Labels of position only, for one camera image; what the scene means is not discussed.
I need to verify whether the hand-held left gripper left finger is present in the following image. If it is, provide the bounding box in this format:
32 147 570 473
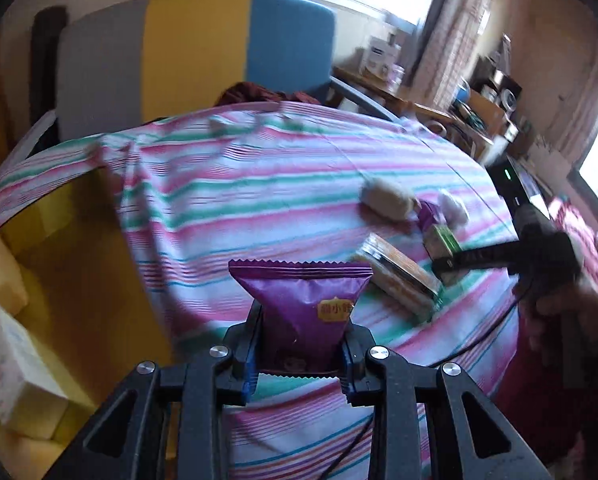
42 301 265 480

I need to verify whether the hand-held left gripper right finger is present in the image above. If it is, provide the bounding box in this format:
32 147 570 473
339 329 554 480

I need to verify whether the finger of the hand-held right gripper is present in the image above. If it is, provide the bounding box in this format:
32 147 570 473
431 241 524 286

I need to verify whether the small green box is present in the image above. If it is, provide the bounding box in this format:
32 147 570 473
423 224 462 261

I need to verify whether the white bun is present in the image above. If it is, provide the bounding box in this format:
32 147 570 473
436 190 470 228

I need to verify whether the purple snack packet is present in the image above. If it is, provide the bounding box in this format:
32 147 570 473
228 258 375 378
414 200 442 233

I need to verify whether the clear cracker packet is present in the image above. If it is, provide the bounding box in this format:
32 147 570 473
349 233 442 323

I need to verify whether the gold metal tin box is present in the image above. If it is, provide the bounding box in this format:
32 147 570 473
0 167 180 466

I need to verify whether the cream cardboard box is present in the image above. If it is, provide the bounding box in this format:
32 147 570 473
0 304 70 438

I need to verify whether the person's right hand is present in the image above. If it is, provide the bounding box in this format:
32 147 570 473
523 276 598 362

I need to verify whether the pink floral cloth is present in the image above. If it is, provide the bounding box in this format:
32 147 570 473
549 195 598 281

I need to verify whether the cluttered wooden desk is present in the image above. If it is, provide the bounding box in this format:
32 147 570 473
331 65 534 161

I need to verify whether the pink green striped cloth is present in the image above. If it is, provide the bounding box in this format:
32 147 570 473
0 101 522 480

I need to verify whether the white cardboard box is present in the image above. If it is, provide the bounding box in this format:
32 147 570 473
361 35 402 78

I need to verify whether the pink patterned curtain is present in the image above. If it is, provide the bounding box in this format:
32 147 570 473
411 0 494 111

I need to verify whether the dark red cloth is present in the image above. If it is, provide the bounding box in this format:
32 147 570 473
218 81 322 107

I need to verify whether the grey yellow blue chair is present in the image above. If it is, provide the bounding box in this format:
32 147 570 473
54 0 400 128

